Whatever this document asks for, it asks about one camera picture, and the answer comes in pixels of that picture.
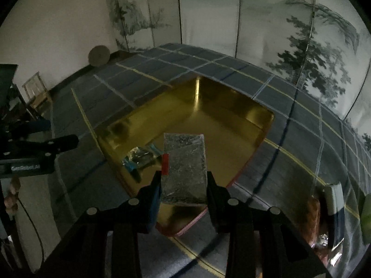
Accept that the small wooden chair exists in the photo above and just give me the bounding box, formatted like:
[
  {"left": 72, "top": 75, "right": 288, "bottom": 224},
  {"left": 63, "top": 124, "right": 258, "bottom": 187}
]
[{"left": 22, "top": 72, "right": 53, "bottom": 113}]

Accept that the person's left hand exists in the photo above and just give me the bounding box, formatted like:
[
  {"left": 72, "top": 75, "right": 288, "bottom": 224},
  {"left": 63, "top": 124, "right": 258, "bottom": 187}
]
[{"left": 4, "top": 177, "right": 21, "bottom": 218}]

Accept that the green snack packet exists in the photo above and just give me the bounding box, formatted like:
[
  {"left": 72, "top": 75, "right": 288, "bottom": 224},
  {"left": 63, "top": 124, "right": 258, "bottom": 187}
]
[{"left": 359, "top": 193, "right": 371, "bottom": 235}]

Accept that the orange snack packet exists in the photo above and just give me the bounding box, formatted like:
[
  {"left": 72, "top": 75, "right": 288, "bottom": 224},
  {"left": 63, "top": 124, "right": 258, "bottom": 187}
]
[{"left": 307, "top": 197, "right": 329, "bottom": 248}]

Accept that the folding screen with painted trees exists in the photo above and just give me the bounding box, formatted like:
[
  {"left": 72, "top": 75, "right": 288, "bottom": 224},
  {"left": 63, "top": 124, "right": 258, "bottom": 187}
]
[{"left": 103, "top": 0, "right": 371, "bottom": 151}]

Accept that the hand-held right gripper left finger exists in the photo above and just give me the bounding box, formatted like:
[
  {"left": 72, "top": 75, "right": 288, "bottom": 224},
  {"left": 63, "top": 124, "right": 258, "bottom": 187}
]
[{"left": 38, "top": 170, "right": 163, "bottom": 278}]

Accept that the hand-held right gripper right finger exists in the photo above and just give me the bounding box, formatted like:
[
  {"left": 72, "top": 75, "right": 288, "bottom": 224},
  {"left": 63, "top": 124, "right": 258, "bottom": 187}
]
[{"left": 206, "top": 171, "right": 331, "bottom": 278}]

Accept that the red tin box gold inside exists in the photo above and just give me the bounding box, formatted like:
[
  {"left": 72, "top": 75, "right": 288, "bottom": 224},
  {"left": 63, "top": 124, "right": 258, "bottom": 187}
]
[{"left": 97, "top": 75, "right": 275, "bottom": 236}]

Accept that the clear plastic wrapper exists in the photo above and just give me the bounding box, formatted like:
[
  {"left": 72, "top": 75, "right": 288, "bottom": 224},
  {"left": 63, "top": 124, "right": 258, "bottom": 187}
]
[{"left": 317, "top": 233, "right": 345, "bottom": 267}]

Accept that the blue and silver snack packet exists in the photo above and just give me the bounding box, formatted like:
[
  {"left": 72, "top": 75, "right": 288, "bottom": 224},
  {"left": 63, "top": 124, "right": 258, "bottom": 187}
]
[{"left": 121, "top": 145, "right": 163, "bottom": 177}]

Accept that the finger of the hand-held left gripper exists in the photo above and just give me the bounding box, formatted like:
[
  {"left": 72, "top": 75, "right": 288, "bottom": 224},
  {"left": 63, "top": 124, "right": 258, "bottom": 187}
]
[
  {"left": 6, "top": 134, "right": 79, "bottom": 160},
  {"left": 12, "top": 118, "right": 52, "bottom": 136}
]

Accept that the white and navy snack packet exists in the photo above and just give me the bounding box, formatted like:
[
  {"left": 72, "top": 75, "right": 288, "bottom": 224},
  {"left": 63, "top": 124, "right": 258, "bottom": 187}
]
[{"left": 323, "top": 183, "right": 347, "bottom": 246}]

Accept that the thin black cable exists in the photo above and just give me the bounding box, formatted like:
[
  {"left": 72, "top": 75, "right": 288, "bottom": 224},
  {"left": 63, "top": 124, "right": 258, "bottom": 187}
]
[{"left": 12, "top": 197, "right": 45, "bottom": 270}]

